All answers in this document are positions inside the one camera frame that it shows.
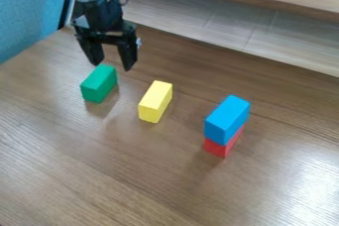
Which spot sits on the yellow block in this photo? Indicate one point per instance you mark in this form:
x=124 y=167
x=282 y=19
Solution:
x=155 y=101

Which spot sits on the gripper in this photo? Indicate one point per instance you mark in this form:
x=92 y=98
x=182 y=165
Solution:
x=104 y=22

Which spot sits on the blue block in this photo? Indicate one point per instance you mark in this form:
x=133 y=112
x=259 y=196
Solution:
x=227 y=119

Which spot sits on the green block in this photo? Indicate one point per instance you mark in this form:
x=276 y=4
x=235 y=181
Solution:
x=99 y=83

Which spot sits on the red block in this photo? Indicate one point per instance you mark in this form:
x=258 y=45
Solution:
x=223 y=147

